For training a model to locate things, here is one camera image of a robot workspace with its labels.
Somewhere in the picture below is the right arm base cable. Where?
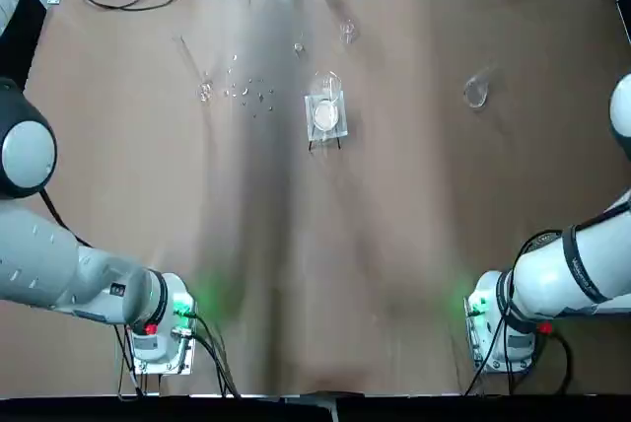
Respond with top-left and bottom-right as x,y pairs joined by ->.
462,303 -> 577,396

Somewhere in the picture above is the left arm base cable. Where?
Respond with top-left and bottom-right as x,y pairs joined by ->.
113,308 -> 244,399

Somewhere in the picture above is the tripod stand with mesh plate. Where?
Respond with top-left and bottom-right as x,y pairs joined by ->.
304,91 -> 351,153

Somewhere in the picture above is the large glass beaker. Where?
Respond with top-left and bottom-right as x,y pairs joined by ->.
313,69 -> 345,131

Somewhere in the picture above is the glass conical flask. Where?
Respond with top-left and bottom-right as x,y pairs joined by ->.
461,65 -> 495,111

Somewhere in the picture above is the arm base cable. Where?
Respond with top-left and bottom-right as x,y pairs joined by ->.
113,308 -> 244,399
462,303 -> 577,396

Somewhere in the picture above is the glass graduated cylinder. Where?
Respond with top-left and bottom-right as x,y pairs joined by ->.
171,34 -> 217,103

